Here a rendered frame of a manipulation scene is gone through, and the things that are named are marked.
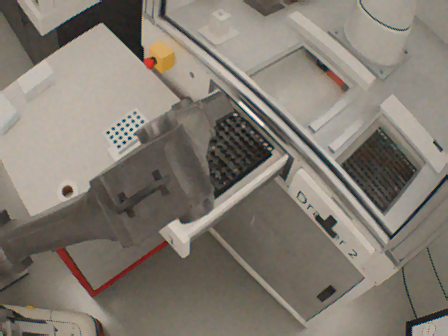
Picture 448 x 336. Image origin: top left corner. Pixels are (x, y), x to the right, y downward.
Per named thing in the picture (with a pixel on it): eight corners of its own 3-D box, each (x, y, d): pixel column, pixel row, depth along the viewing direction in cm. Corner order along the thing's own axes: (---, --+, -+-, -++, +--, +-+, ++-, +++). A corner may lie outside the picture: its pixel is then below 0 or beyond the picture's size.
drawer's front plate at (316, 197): (357, 268, 117) (371, 254, 107) (286, 192, 126) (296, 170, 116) (361, 264, 118) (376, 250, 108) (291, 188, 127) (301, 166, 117)
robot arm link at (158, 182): (111, 153, 42) (165, 255, 44) (186, 106, 54) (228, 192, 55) (-32, 232, 66) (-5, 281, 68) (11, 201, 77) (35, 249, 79)
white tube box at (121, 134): (118, 160, 132) (117, 152, 129) (102, 139, 135) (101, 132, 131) (153, 133, 137) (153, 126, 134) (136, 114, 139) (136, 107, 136)
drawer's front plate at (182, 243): (183, 259, 115) (184, 243, 106) (110, 170, 124) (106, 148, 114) (189, 255, 116) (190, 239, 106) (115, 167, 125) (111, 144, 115)
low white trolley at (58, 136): (95, 305, 184) (50, 249, 117) (24, 199, 203) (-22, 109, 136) (197, 234, 206) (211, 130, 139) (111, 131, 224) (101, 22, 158)
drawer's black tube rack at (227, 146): (199, 214, 119) (201, 203, 113) (152, 161, 124) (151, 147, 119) (270, 161, 127) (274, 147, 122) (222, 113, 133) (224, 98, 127)
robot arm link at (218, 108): (175, 103, 88) (197, 148, 90) (231, 76, 92) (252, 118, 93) (159, 110, 99) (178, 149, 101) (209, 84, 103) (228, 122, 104)
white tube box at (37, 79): (27, 103, 139) (24, 94, 134) (19, 88, 141) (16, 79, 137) (55, 82, 143) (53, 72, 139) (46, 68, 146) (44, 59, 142)
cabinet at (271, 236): (305, 335, 186) (379, 290, 116) (144, 168, 217) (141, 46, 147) (425, 204, 222) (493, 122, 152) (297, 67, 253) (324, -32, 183)
